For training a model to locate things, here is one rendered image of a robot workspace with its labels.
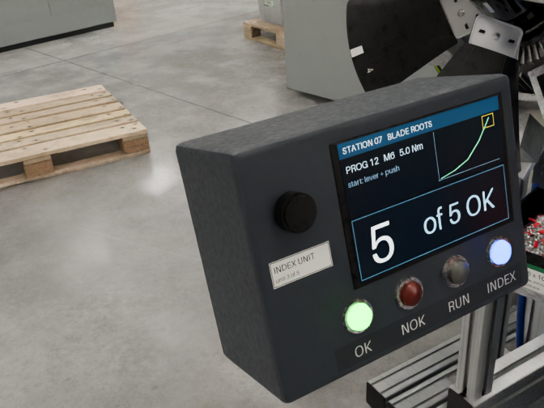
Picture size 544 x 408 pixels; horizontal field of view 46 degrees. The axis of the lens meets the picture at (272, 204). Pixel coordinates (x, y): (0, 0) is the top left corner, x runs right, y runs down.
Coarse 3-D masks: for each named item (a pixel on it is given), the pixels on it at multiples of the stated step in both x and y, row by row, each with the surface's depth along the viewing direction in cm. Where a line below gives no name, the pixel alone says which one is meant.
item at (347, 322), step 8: (352, 304) 48; (360, 304) 48; (368, 304) 48; (344, 312) 48; (352, 312) 48; (360, 312) 48; (368, 312) 48; (344, 320) 48; (352, 320) 47; (360, 320) 48; (368, 320) 48; (352, 328) 48; (360, 328) 48
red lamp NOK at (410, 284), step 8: (400, 280) 50; (408, 280) 50; (416, 280) 50; (400, 288) 50; (408, 288) 50; (416, 288) 50; (400, 296) 50; (408, 296) 50; (416, 296) 50; (400, 304) 50; (408, 304) 50; (416, 304) 51
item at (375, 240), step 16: (384, 208) 48; (400, 208) 49; (352, 224) 47; (368, 224) 48; (384, 224) 48; (400, 224) 49; (368, 240) 48; (384, 240) 49; (400, 240) 49; (368, 256) 48; (384, 256) 49; (400, 256) 50; (368, 272) 48; (384, 272) 49
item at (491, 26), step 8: (480, 16) 117; (480, 24) 117; (488, 24) 117; (496, 24) 117; (504, 24) 117; (472, 32) 117; (480, 32) 117; (488, 32) 117; (504, 32) 117; (512, 32) 117; (520, 32) 117; (472, 40) 116; (480, 40) 117; (488, 40) 117; (496, 40) 117; (504, 40) 117; (520, 40) 117; (488, 48) 116; (496, 48) 116; (504, 48) 117; (512, 48) 117; (512, 56) 116
